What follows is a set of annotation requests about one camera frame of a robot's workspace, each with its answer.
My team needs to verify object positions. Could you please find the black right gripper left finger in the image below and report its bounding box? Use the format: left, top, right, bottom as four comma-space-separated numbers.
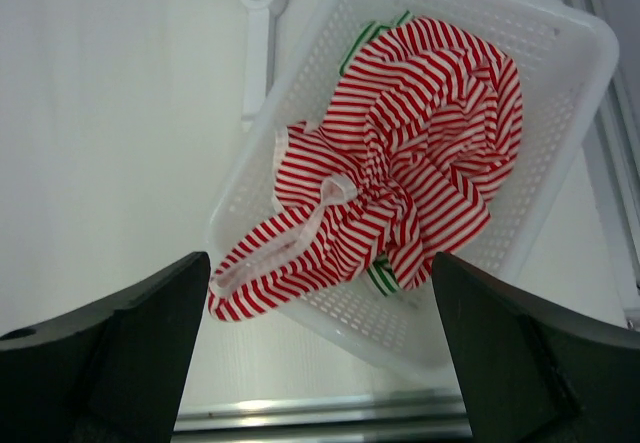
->
1, 252, 210, 442

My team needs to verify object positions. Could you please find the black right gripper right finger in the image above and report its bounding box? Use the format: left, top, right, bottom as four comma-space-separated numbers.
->
432, 253, 639, 442

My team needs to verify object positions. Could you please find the aluminium mounting rail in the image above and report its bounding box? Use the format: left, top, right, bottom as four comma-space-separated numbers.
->
176, 0, 637, 433

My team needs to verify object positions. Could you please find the red striped tank top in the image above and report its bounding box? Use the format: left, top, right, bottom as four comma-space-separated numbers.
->
207, 17, 523, 322

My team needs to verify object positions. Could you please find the green striped tank top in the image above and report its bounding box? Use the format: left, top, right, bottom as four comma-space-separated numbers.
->
339, 11, 414, 296

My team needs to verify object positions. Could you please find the clear plastic basket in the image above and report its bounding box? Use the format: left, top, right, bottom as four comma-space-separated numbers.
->
201, 0, 618, 388

